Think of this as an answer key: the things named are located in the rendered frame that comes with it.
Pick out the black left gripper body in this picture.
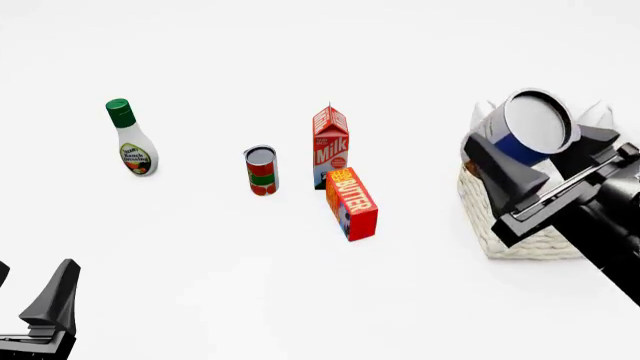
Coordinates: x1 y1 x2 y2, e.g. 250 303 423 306
0 324 78 360

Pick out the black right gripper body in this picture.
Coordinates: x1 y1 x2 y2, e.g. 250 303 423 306
490 141 640 249

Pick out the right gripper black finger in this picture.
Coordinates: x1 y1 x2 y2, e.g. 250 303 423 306
460 132 551 220
548 124 622 181

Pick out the blue and white soup can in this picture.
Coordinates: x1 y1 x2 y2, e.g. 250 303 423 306
471 87 583 168

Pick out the white woven basket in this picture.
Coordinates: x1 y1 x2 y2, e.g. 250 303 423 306
456 98 617 261

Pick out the red and orange butter box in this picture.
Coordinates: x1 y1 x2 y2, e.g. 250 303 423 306
324 166 380 243

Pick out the ranch dressing bottle green cap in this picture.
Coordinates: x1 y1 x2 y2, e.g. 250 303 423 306
104 97 160 178

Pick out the red and white milk carton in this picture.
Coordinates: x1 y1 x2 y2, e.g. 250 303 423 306
311 99 351 192

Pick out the red and green tomato can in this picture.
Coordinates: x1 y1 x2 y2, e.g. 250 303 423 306
242 144 281 198

